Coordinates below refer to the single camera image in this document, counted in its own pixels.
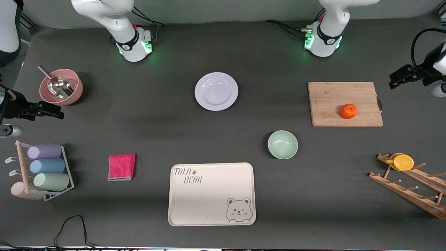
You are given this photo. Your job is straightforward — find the light green bowl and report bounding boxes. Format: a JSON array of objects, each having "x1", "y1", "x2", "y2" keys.
[{"x1": 268, "y1": 130, "x2": 299, "y2": 160}]

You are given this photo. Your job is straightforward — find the beige cup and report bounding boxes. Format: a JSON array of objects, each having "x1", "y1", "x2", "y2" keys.
[{"x1": 10, "y1": 182, "x2": 45, "y2": 201}]

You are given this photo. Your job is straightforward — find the white wire cup rack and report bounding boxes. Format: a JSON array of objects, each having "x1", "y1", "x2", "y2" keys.
[{"x1": 5, "y1": 140, "x2": 75, "y2": 201}]

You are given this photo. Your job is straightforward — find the blue cup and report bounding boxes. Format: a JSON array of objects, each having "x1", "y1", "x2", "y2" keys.
[{"x1": 29, "y1": 158, "x2": 66, "y2": 174}]

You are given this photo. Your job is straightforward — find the pink bowl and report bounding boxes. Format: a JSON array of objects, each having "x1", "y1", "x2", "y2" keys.
[{"x1": 39, "y1": 69, "x2": 84, "y2": 106}]

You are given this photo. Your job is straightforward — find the black floor cable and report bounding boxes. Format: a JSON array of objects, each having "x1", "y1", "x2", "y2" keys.
[{"x1": 0, "y1": 215, "x2": 140, "y2": 251}]

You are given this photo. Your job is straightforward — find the pink folded cloth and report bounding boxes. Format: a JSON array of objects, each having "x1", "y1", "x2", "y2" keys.
[{"x1": 107, "y1": 153, "x2": 137, "y2": 181}]

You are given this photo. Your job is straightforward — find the black right base cable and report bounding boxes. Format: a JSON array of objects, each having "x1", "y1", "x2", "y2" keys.
[{"x1": 130, "y1": 7, "x2": 166, "y2": 44}]

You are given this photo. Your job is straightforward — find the aluminium frame profile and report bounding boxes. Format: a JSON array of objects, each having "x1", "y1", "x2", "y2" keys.
[{"x1": 19, "y1": 12, "x2": 36, "y2": 28}]

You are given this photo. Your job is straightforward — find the wooden cutting board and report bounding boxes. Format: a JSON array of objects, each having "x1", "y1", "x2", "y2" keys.
[{"x1": 308, "y1": 82, "x2": 384, "y2": 127}]

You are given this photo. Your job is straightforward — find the black base cable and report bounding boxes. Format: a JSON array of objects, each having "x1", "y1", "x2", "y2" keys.
[
  {"x1": 130, "y1": 7, "x2": 166, "y2": 44},
  {"x1": 263, "y1": 8, "x2": 326, "y2": 39}
]

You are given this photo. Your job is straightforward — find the white round plate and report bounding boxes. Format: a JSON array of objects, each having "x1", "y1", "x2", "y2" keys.
[{"x1": 194, "y1": 72, "x2": 239, "y2": 112}]

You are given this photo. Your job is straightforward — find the metal scoop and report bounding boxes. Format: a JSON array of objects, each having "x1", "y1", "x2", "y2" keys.
[{"x1": 38, "y1": 65, "x2": 75, "y2": 100}]

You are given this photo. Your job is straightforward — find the orange fruit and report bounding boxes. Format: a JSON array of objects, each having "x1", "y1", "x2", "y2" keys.
[{"x1": 340, "y1": 103, "x2": 358, "y2": 120}]

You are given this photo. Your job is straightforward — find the green cup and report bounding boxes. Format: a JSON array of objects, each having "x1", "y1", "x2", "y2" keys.
[{"x1": 33, "y1": 173, "x2": 70, "y2": 192}]

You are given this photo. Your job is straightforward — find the black left base cable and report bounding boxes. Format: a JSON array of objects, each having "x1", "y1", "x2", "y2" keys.
[{"x1": 263, "y1": 8, "x2": 326, "y2": 39}]

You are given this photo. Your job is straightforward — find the beige bear print tray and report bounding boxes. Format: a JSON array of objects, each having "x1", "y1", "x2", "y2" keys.
[{"x1": 168, "y1": 162, "x2": 256, "y2": 227}]

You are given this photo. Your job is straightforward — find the wooden peg drying rack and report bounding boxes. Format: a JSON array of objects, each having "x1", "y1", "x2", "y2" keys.
[{"x1": 369, "y1": 154, "x2": 446, "y2": 220}]

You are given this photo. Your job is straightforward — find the purple cup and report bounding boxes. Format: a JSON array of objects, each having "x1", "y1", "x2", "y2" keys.
[{"x1": 27, "y1": 144, "x2": 62, "y2": 160}]

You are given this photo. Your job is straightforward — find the yellow cup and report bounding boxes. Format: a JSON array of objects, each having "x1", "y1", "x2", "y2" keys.
[{"x1": 385, "y1": 153, "x2": 415, "y2": 171}]

